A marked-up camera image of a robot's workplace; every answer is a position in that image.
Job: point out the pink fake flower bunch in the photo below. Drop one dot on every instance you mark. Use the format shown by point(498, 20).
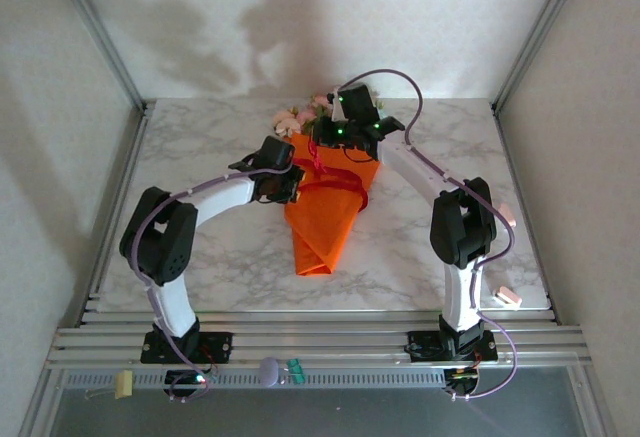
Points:
point(287, 122)

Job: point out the orange wrapping paper sheet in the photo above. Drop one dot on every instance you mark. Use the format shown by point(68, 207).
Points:
point(320, 227)

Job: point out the red ribbon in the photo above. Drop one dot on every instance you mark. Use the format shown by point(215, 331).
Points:
point(363, 197)

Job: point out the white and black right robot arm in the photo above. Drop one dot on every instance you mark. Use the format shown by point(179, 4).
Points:
point(460, 227)

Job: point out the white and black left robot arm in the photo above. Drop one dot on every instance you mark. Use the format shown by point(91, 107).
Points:
point(160, 242)

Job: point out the purple oval pebble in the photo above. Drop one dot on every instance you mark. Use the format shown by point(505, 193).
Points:
point(268, 372)

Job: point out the small circuit board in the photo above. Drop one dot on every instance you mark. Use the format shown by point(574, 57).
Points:
point(187, 381)
point(462, 379)

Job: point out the small pink block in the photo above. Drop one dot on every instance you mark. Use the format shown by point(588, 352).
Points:
point(509, 297)

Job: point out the yellow binder clip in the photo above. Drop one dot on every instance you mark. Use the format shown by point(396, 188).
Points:
point(124, 384)

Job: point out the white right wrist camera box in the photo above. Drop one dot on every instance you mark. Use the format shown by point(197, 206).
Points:
point(337, 94)

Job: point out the aluminium table side rail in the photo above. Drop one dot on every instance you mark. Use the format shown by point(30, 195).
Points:
point(509, 157)
point(131, 157)

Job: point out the aluminium frame rail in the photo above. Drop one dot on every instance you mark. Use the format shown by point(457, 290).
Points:
point(325, 344)

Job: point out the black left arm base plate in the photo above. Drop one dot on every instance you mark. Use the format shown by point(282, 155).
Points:
point(220, 344)

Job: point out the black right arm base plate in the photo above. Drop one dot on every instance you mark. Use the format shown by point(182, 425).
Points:
point(422, 352)

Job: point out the aluminium frame post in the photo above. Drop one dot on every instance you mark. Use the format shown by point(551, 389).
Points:
point(539, 32)
point(101, 32)

